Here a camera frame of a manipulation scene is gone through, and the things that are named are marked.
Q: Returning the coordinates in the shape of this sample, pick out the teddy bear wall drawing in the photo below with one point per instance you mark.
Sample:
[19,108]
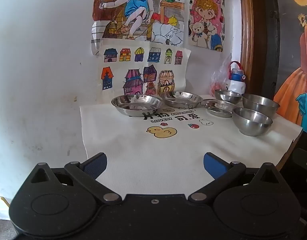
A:
[206,17]

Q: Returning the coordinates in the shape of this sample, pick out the small steel plate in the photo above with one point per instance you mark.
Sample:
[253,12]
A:
[218,106]

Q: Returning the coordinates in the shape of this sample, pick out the cream printed duck cloth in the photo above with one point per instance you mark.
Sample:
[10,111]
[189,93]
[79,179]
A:
[143,152]

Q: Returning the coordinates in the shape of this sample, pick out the small steel bowl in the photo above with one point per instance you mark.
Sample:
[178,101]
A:
[227,97]

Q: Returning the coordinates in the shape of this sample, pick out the clear plastic bag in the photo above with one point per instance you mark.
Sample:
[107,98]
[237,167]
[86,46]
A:
[218,80]

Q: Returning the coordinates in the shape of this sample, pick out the orange dress wall painting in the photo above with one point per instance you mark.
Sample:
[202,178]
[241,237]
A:
[293,92]

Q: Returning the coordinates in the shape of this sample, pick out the white blue water bottle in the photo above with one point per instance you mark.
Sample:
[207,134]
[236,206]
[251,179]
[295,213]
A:
[237,85]

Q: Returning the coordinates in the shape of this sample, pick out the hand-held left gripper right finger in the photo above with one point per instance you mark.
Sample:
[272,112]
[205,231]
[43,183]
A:
[214,165]

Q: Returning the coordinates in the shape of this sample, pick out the brown wooden frame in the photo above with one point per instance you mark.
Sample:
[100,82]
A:
[247,30]

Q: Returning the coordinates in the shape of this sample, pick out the wide steel plate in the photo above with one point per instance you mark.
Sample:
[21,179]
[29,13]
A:
[133,110]

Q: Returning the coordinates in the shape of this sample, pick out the fan boy wall drawing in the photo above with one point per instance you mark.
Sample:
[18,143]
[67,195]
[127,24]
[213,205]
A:
[133,5]

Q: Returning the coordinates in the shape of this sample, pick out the coloured houses wall drawing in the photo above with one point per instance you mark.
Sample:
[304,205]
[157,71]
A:
[143,66]

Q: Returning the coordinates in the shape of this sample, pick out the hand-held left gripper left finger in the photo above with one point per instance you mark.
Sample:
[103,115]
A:
[96,165]

